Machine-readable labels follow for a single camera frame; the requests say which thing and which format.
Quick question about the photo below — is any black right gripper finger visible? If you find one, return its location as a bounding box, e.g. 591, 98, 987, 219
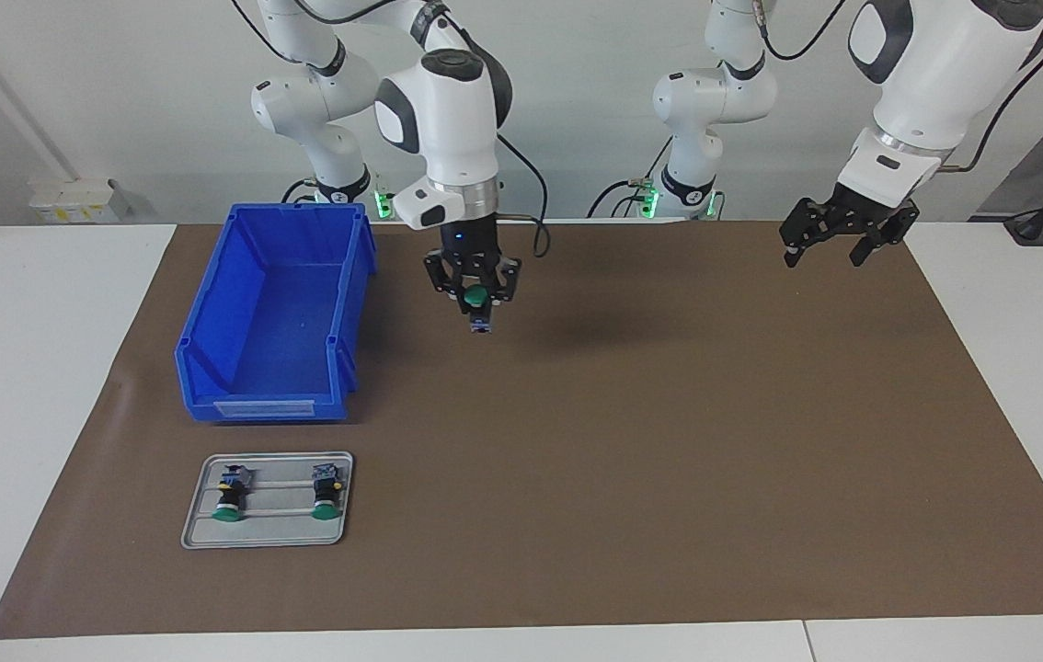
423, 250, 470, 315
483, 255, 523, 314

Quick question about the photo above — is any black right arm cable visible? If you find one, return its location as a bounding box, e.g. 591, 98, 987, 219
232, 0, 552, 258

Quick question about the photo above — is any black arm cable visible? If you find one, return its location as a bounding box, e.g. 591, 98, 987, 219
754, 0, 1043, 174
232, 0, 552, 258

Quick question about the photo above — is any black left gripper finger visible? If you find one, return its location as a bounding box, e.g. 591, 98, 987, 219
849, 199, 922, 268
779, 197, 846, 269

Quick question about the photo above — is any white box with labels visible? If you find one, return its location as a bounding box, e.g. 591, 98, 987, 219
28, 177, 132, 224

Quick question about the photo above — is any brown table mat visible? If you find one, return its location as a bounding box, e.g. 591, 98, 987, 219
0, 220, 1043, 641

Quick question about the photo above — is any grey metal tray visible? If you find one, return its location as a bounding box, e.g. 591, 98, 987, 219
180, 451, 355, 551

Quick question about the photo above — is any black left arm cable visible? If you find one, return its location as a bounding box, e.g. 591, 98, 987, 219
754, 0, 1043, 174

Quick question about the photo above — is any blue plastic storage bin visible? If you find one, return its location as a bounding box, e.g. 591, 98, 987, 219
175, 202, 378, 424

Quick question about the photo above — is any green push button switch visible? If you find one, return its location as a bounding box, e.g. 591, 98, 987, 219
309, 462, 346, 522
212, 464, 252, 524
463, 285, 495, 336

